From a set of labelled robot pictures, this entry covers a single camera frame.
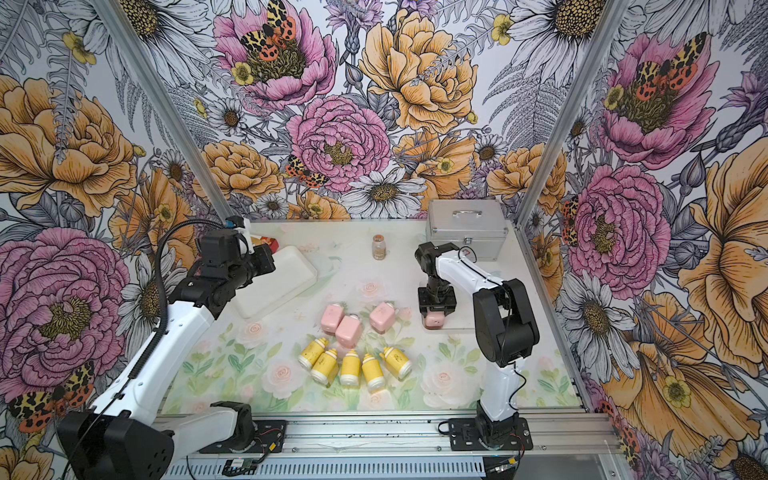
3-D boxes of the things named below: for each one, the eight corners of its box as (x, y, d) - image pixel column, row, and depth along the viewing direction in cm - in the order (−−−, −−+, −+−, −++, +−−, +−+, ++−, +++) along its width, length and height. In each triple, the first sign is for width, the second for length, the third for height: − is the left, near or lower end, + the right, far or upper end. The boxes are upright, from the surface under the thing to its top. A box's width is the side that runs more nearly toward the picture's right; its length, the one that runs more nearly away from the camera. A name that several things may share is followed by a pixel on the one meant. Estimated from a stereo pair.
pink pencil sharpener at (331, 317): (323, 336, 92) (319, 327, 87) (327, 313, 97) (323, 303, 92) (341, 336, 92) (338, 327, 87) (344, 313, 97) (341, 303, 92)
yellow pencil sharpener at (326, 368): (314, 381, 84) (309, 371, 78) (332, 356, 88) (328, 345, 83) (327, 389, 83) (322, 380, 77) (344, 363, 87) (341, 353, 81)
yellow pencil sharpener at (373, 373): (371, 396, 82) (370, 387, 76) (361, 367, 87) (359, 357, 81) (387, 389, 84) (387, 380, 77) (376, 361, 89) (375, 350, 82)
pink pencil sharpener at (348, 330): (337, 348, 90) (334, 339, 85) (340, 324, 95) (337, 314, 90) (360, 348, 90) (358, 339, 85) (361, 324, 95) (360, 314, 90)
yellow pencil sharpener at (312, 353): (302, 368, 86) (296, 358, 80) (321, 344, 91) (316, 333, 85) (314, 376, 85) (308, 366, 79) (332, 351, 89) (328, 340, 84)
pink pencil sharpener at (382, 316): (368, 325, 95) (367, 314, 90) (382, 309, 99) (382, 298, 93) (382, 335, 93) (382, 325, 87) (396, 319, 96) (397, 308, 91)
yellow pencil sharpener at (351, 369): (343, 390, 83) (340, 380, 77) (346, 360, 88) (343, 349, 82) (360, 390, 83) (357, 380, 77) (362, 360, 89) (360, 349, 82)
